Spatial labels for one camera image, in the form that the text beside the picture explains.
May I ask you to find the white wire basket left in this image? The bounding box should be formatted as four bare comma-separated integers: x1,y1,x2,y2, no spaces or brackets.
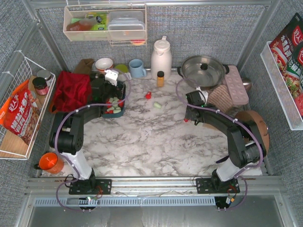
0,56,56,160

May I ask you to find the cream wall shelf basket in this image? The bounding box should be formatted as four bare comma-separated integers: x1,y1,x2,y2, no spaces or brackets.
63,4,147,45

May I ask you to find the round wooden board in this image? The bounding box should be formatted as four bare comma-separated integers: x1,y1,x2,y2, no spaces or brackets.
235,110,269,152

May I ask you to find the blue mug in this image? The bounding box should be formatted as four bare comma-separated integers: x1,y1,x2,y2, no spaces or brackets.
129,59,147,79

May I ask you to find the dark lid jar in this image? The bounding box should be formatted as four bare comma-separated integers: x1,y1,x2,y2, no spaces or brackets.
32,77,49,96

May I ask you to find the brown paper bag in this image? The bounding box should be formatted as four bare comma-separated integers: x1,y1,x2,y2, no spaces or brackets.
73,59,95,75

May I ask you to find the pink egg tray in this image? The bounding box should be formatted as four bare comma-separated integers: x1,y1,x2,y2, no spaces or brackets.
223,64,249,105

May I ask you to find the white thermos jug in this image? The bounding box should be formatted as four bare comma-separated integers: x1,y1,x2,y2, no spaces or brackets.
151,36,172,80

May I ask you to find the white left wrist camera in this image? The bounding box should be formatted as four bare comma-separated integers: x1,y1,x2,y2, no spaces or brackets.
105,70,118,86

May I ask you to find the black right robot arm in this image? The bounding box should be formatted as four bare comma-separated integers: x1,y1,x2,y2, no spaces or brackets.
185,91,268,192

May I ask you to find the red snack bag left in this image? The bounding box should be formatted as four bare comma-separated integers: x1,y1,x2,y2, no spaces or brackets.
0,80,40,145

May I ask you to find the steel lid jar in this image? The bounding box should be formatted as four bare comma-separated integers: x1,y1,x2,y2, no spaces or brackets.
37,70,53,87

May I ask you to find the clear plastic food container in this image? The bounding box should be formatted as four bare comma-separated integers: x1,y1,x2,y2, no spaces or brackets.
107,10,145,40

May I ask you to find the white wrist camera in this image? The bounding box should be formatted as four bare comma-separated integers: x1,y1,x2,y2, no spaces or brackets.
105,70,118,86
196,87,208,103

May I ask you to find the steel pot with lid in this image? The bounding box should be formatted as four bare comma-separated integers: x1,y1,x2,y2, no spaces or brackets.
177,55,230,90

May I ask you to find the orange spice bottle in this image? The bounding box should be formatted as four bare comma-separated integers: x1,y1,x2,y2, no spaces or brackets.
157,71,164,87

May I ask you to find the white striped bowl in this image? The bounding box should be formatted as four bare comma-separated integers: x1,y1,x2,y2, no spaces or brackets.
95,58,114,73

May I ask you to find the teal storage basket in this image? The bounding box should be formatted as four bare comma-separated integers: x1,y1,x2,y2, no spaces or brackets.
102,81,126,118

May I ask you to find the striped pink cloth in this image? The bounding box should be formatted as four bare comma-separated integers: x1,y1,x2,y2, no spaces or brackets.
207,85,233,113

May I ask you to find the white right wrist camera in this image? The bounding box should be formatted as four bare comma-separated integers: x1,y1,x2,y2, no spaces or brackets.
196,87,208,103

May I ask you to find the red cloth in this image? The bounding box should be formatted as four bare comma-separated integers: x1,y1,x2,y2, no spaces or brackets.
50,71,92,113

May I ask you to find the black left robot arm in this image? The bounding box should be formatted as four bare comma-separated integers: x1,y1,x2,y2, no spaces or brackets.
49,71,127,184

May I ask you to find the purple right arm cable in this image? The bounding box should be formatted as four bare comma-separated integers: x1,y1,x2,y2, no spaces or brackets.
175,79,264,211

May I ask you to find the steel ladle bowl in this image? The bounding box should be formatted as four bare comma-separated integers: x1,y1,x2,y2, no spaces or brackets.
242,78,252,92

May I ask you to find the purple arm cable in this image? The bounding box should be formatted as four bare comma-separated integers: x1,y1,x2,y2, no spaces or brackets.
175,79,264,211
53,68,131,211

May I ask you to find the green lidded cup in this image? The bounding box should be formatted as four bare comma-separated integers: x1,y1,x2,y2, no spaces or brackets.
114,64,132,81

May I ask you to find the red seasoning packets right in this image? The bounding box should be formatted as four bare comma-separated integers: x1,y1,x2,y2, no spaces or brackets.
269,13,303,115

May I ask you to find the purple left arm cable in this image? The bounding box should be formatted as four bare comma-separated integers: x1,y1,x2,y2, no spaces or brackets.
53,68,131,211

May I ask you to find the orange cup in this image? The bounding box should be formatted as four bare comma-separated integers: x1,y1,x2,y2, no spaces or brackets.
34,152,64,174

